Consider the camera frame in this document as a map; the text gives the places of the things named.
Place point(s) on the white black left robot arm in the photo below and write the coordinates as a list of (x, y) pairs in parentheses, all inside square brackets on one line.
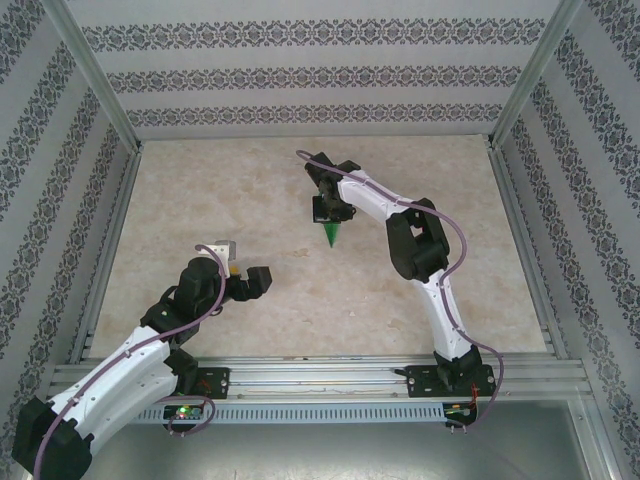
[(115, 380)]

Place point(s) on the aluminium side rail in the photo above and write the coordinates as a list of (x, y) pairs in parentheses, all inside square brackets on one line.
[(107, 250), (527, 250)]

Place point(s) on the aluminium mounting rail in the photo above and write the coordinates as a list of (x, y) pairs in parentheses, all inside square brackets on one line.
[(320, 372)]

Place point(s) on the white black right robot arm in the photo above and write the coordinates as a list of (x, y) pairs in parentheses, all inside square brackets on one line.
[(445, 320)]

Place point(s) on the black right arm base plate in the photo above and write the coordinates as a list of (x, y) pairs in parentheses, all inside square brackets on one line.
[(422, 382)]

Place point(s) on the small controller board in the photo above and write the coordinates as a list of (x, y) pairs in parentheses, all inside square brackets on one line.
[(457, 411), (182, 413)]

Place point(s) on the aluminium frame post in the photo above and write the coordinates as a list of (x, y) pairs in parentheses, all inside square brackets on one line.
[(537, 75), (92, 75)]

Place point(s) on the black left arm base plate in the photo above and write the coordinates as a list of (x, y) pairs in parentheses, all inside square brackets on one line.
[(217, 382)]

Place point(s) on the green paper sheet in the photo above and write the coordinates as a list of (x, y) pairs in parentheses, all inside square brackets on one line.
[(332, 235)]

